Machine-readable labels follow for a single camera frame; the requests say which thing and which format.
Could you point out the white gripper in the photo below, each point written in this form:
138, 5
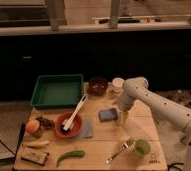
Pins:
122, 116

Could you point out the blue sponge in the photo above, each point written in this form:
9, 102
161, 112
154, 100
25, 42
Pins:
108, 115

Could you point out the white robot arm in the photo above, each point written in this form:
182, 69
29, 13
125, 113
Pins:
137, 89

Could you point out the green cup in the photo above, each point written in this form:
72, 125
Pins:
141, 148

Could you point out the grey cloth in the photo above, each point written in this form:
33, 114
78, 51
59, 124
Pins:
87, 129

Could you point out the dark red bowl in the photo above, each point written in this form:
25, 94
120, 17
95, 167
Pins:
97, 86

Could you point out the white spatula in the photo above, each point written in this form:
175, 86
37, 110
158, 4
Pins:
68, 122

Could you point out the green chili pepper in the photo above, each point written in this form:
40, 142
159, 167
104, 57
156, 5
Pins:
70, 154

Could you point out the green plastic tray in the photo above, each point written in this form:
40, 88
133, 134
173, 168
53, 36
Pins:
57, 91

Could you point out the dark grape bunch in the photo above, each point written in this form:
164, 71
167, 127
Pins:
47, 124

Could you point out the yellow banana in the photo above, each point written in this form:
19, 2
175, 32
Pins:
36, 144

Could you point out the orange fruit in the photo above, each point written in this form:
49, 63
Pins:
32, 126

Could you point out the brown wooden block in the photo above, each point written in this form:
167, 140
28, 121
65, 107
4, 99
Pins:
34, 156

